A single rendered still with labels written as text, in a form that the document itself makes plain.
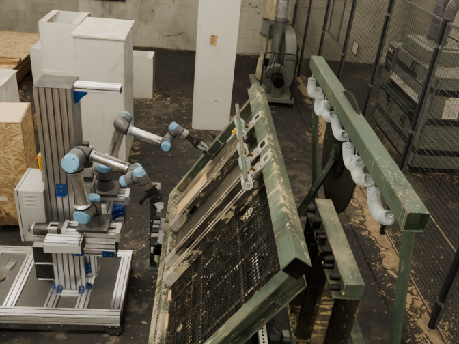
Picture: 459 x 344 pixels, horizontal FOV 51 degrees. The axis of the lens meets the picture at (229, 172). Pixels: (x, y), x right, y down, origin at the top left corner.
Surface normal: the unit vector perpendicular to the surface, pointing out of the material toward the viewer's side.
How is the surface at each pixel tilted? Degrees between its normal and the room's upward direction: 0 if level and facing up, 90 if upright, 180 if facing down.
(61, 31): 90
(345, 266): 0
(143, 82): 90
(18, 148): 90
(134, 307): 0
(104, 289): 0
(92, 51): 90
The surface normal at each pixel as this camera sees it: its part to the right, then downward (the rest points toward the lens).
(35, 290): 0.09, -0.87
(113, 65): 0.05, 0.50
